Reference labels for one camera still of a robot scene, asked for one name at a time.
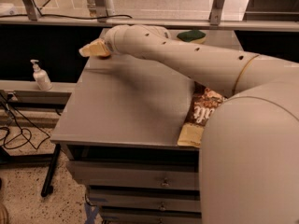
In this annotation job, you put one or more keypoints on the green yellow sponge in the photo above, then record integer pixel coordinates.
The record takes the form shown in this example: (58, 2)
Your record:
(193, 36)

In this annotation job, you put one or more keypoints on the grey side shelf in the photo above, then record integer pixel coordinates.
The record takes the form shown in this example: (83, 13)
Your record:
(28, 92)

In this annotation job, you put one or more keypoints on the grey drawer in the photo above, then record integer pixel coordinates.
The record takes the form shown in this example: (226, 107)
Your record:
(130, 175)
(126, 217)
(160, 201)

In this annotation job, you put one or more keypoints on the white pump bottle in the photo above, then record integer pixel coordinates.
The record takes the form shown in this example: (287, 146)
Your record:
(41, 77)

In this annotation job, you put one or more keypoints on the grey metal rail frame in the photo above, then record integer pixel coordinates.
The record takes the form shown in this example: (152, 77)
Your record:
(252, 15)

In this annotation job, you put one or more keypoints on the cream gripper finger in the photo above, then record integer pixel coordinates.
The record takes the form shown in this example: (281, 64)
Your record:
(95, 48)

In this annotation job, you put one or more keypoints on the bottom grey drawer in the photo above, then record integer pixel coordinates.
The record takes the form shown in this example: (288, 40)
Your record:
(126, 217)

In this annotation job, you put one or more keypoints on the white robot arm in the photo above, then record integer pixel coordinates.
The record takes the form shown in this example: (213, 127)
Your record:
(249, 159)

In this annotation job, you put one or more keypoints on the black table leg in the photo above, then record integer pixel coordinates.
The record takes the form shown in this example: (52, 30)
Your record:
(47, 187)

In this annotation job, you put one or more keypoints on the middle grey drawer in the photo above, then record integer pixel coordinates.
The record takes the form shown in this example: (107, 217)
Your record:
(160, 201)

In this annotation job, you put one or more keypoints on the Late July chips bag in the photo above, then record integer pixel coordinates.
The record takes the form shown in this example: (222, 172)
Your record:
(203, 104)

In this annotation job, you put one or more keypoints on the top grey drawer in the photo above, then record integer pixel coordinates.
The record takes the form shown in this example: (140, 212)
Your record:
(130, 175)

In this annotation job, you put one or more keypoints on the grey drawer cabinet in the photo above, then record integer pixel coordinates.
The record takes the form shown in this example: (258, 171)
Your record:
(127, 109)

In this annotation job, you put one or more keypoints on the orange fruit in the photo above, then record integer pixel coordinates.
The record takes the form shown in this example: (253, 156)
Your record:
(105, 57)

